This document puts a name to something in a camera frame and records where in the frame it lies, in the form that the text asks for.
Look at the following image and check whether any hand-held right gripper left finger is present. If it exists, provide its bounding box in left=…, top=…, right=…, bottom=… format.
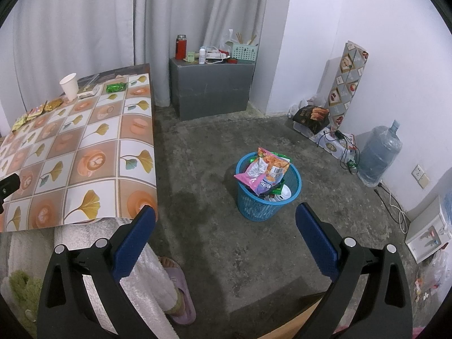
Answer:
left=37, top=205, right=166, bottom=339

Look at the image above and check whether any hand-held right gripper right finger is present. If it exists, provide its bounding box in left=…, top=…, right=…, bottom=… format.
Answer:
left=295, top=202, right=414, bottom=339

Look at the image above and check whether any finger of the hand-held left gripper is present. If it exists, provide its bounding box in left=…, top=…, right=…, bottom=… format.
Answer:
left=0, top=174, right=21, bottom=214

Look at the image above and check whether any blue plastic basket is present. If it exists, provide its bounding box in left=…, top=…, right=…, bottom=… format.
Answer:
left=235, top=152, right=302, bottom=223

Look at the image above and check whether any green snack bag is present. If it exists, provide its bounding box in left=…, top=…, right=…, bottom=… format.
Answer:
left=257, top=147, right=292, bottom=184

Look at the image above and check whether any purple wrapper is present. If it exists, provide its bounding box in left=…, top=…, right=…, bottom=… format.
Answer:
left=234, top=171, right=264, bottom=196

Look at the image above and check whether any person's right foot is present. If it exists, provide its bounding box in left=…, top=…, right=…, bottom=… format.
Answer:
left=157, top=256, right=193, bottom=316

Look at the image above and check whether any yellow packet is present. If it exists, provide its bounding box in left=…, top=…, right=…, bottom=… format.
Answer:
left=26, top=105, right=46, bottom=121

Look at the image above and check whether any purple slipper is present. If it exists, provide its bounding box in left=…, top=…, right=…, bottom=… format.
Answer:
left=157, top=266, right=196, bottom=325

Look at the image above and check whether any white cardboard box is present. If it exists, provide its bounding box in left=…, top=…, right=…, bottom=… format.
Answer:
left=293, top=120, right=357, bottom=159

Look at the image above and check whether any table with patterned cloth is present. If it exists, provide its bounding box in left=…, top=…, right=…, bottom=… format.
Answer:
left=0, top=64, right=158, bottom=234

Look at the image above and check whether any green fluffy patch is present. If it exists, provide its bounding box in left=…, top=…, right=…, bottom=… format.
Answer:
left=0, top=270, right=43, bottom=338

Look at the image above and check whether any large water jug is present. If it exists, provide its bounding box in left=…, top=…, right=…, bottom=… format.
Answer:
left=357, top=120, right=403, bottom=188

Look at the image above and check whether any white water dispenser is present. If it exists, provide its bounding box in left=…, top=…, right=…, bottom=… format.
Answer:
left=405, top=195, right=447, bottom=264

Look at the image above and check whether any white paper cup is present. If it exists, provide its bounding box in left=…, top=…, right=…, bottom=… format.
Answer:
left=59, top=73, right=79, bottom=101

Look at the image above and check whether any clear plastic bag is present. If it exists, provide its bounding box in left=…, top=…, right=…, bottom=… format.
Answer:
left=413, top=249, right=449, bottom=304

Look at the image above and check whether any black snack box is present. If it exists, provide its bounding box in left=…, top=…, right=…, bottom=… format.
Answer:
left=292, top=105, right=331, bottom=135

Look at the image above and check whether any white plastic bag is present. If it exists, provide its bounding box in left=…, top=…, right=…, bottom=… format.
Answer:
left=290, top=94, right=327, bottom=114

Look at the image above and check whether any folded patterned cloth roll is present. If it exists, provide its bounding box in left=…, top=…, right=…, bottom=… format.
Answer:
left=327, top=40, right=370, bottom=131

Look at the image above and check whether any grey cabinet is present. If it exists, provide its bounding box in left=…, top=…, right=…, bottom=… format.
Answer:
left=169, top=56, right=255, bottom=121

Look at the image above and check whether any grey curtain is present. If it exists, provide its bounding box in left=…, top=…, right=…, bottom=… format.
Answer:
left=0, top=0, right=294, bottom=121

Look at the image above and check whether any red thermos flask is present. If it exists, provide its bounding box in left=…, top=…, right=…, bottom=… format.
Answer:
left=175, top=34, right=188, bottom=60

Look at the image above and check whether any light green utensil holder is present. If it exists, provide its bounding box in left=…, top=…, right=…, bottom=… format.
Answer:
left=231, top=42, right=259, bottom=61

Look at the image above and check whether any white cable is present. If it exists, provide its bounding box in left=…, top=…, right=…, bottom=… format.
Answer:
left=379, top=182, right=410, bottom=234

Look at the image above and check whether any black cable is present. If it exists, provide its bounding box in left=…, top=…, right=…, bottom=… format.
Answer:
left=316, top=129, right=361, bottom=170

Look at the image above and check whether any wall socket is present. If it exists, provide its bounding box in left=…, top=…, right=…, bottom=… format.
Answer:
left=411, top=164, right=429, bottom=188

